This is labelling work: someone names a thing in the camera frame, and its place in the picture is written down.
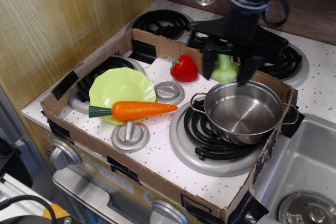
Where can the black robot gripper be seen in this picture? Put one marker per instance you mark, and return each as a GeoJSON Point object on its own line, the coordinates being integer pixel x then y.
{"type": "Point", "coordinates": [238, 34]}

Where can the green toy broccoli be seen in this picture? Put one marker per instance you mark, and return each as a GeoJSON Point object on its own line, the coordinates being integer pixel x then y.
{"type": "Point", "coordinates": [225, 71]}

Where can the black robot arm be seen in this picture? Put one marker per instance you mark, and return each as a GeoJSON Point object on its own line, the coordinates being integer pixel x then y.
{"type": "Point", "coordinates": [256, 6]}

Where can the stainless steel pan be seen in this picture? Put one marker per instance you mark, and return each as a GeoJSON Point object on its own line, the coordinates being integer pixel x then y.
{"type": "Point", "coordinates": [245, 115]}

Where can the red toy strawberry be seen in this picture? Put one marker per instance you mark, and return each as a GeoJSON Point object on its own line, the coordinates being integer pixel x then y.
{"type": "Point", "coordinates": [184, 69]}

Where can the back right black burner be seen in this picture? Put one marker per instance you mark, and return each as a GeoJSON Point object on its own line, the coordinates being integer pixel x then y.
{"type": "Point", "coordinates": [293, 67]}

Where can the black burner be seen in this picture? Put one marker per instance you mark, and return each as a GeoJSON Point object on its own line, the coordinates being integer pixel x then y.
{"type": "Point", "coordinates": [198, 147]}
{"type": "Point", "coordinates": [79, 94]}
{"type": "Point", "coordinates": [293, 67]}
{"type": "Point", "coordinates": [167, 23]}

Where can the middle silver stove knob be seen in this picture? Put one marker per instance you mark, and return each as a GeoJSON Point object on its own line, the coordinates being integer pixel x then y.
{"type": "Point", "coordinates": [169, 93]}

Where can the back left black burner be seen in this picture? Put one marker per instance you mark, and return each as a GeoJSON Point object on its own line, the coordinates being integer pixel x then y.
{"type": "Point", "coordinates": [167, 23]}

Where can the front right black burner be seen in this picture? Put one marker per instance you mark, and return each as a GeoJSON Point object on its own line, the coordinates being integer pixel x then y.
{"type": "Point", "coordinates": [198, 147]}

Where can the brown cardboard fence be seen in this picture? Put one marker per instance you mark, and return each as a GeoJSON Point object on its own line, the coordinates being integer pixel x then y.
{"type": "Point", "coordinates": [155, 167]}

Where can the light green plastic plate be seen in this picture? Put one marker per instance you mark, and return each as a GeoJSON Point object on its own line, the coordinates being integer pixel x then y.
{"type": "Point", "coordinates": [121, 84]}

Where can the orange toy carrot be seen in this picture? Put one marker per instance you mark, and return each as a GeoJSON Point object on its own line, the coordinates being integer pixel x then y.
{"type": "Point", "coordinates": [124, 111]}

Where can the silver toy sink basin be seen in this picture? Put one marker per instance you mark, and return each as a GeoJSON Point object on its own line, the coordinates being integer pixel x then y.
{"type": "Point", "coordinates": [304, 162]}

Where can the front left black burner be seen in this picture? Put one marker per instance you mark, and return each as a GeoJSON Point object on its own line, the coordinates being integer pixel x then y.
{"type": "Point", "coordinates": [79, 94]}

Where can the silver pot lid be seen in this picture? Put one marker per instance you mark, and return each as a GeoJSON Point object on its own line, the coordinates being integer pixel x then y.
{"type": "Point", "coordinates": [306, 207]}

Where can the right silver oven knob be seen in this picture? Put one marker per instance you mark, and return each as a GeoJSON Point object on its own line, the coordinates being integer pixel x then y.
{"type": "Point", "coordinates": [165, 213]}

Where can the silver oven knob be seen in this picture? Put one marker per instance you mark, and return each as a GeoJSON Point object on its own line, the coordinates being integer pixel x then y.
{"type": "Point", "coordinates": [63, 155]}
{"type": "Point", "coordinates": [165, 213]}

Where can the left silver oven knob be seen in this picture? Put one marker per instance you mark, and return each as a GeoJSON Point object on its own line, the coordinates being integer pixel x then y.
{"type": "Point", "coordinates": [63, 155]}

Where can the orange yellow object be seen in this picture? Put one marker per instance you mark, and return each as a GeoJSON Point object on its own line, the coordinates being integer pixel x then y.
{"type": "Point", "coordinates": [58, 211]}

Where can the silver oven door handle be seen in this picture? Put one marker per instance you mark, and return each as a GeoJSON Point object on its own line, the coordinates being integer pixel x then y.
{"type": "Point", "coordinates": [89, 196]}

